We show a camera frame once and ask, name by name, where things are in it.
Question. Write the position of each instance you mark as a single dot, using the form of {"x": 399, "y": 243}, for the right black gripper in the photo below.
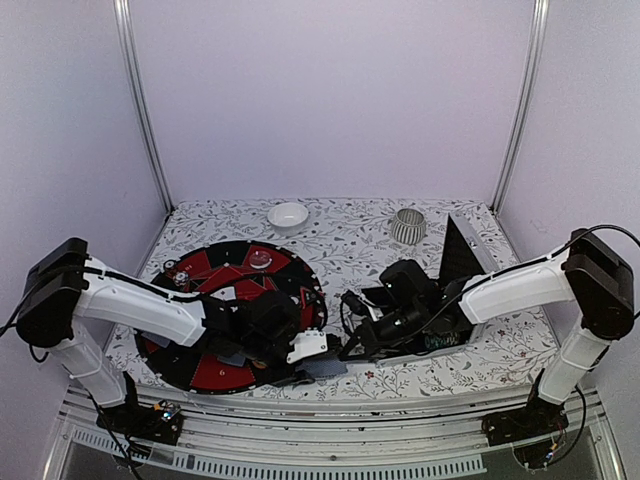
{"x": 375, "y": 346}

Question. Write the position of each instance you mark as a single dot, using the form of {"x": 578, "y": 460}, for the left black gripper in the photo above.
{"x": 289, "y": 377}

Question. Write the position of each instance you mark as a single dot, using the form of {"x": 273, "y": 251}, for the blue white chip stack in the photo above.
{"x": 181, "y": 278}

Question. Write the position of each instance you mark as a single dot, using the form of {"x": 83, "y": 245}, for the dealt blue playing cards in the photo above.
{"x": 235, "y": 360}

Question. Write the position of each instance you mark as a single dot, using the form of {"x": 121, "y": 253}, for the red black triangle card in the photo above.
{"x": 307, "y": 297}

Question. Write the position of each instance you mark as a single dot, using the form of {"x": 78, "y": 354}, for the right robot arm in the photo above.
{"x": 586, "y": 273}

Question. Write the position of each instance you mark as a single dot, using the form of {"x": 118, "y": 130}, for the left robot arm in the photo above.
{"x": 70, "y": 285}

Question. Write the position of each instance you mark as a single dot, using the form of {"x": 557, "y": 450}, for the lower poker chip row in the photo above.
{"x": 441, "y": 341}

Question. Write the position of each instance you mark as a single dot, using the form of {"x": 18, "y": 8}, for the round red black poker mat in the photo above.
{"x": 212, "y": 268}

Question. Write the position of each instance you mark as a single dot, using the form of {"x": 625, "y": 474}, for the aluminium poker chip case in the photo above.
{"x": 460, "y": 260}

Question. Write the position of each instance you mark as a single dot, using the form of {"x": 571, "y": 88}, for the striped grey white cup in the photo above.
{"x": 408, "y": 226}

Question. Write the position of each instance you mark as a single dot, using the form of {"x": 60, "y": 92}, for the white ceramic bowl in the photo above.
{"x": 288, "y": 218}

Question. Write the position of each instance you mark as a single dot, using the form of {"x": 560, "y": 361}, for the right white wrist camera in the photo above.
{"x": 355, "y": 309}

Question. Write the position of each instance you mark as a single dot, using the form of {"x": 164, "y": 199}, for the front aluminium rail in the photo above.
{"x": 244, "y": 437}

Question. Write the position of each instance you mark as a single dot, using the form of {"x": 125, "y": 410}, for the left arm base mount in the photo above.
{"x": 161, "y": 423}

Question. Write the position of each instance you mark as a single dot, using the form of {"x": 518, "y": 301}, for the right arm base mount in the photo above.
{"x": 536, "y": 418}

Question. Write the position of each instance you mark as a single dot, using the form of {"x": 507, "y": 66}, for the left aluminium frame post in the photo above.
{"x": 124, "y": 25}

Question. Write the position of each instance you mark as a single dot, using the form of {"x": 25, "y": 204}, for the aluminium frame post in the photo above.
{"x": 533, "y": 56}
{"x": 124, "y": 25}

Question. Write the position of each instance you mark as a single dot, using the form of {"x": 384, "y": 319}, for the right aluminium frame post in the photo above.
{"x": 533, "y": 56}

